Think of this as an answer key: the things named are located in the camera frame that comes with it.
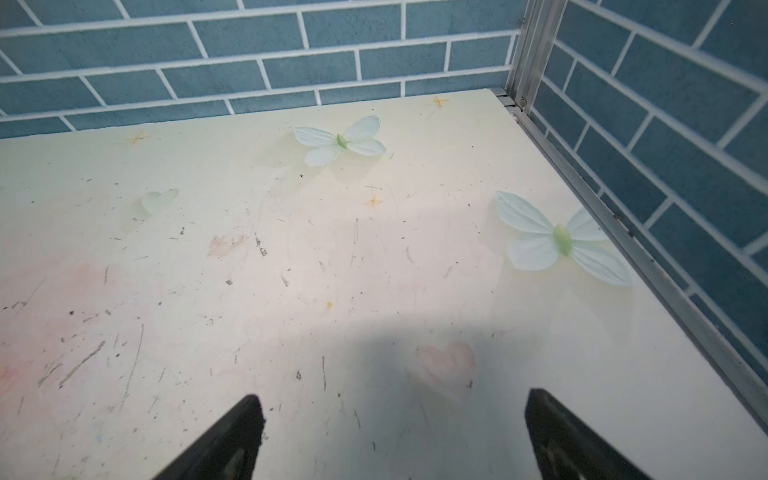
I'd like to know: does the aluminium corner frame post right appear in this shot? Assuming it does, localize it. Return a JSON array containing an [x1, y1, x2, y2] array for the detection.
[[505, 0, 567, 115]]

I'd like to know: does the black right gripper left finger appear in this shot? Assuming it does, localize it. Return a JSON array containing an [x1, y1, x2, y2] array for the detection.
[[154, 394, 266, 480]]

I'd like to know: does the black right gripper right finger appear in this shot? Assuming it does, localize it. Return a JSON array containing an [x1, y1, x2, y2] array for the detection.
[[525, 388, 649, 480]]

